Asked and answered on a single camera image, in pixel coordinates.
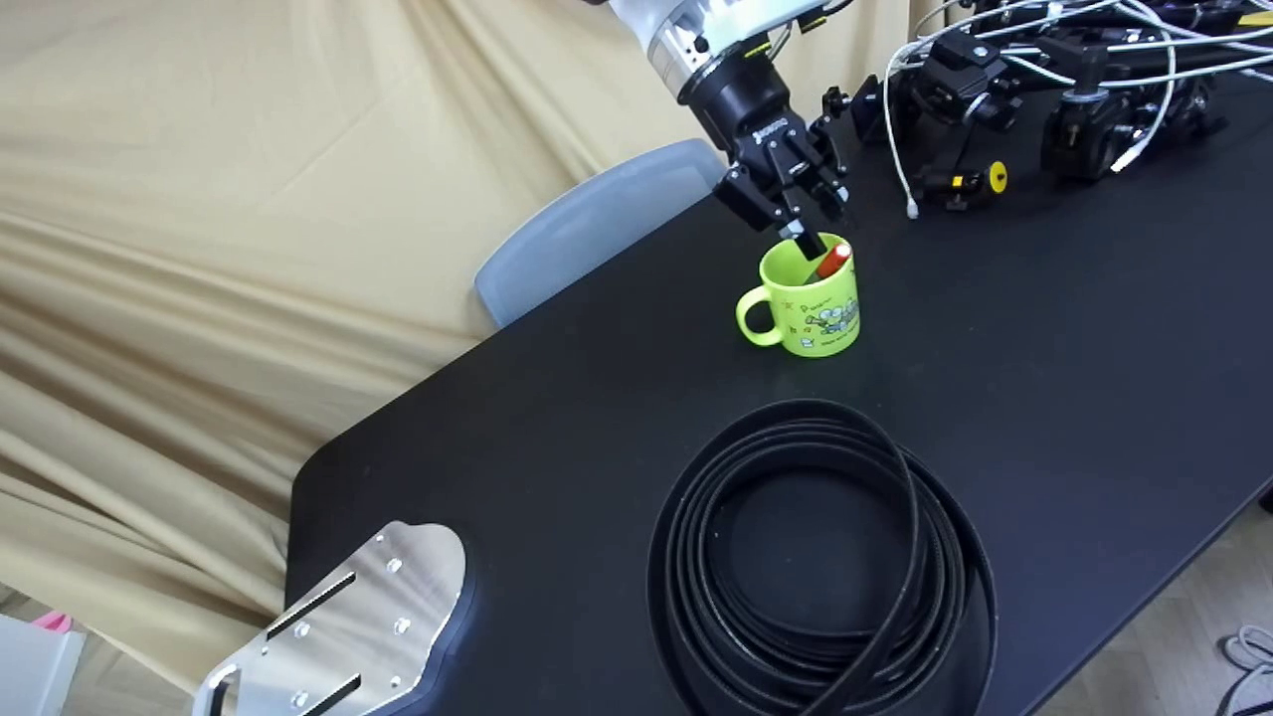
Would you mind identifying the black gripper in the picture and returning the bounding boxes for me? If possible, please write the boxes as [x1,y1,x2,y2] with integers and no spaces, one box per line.
[675,42,860,266]

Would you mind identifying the blue marker pen red cap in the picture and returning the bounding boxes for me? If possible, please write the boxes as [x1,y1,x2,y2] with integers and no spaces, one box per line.
[809,234,856,283]

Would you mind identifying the green plastic mug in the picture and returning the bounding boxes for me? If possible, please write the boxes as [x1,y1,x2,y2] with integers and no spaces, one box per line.
[732,229,865,360]

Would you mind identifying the blue chair back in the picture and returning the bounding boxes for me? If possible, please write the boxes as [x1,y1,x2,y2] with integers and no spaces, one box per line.
[475,135,735,333]

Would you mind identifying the beige cloth backdrop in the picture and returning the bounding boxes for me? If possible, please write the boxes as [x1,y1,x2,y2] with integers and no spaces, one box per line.
[0,0,925,696]

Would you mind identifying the silver metal mounting plate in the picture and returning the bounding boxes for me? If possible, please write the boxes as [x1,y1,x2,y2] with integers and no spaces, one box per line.
[193,516,471,716]

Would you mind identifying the white plastic box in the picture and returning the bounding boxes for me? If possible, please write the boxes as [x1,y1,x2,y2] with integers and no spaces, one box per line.
[0,614,88,716]

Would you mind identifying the white cable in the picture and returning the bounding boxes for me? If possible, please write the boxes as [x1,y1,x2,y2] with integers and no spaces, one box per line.
[881,0,1273,224]

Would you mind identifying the black camera equipment pile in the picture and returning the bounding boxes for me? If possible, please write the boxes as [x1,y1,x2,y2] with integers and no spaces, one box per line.
[815,0,1273,217]

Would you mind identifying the grey floor cable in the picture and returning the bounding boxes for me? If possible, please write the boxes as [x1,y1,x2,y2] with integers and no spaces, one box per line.
[1218,624,1273,716]

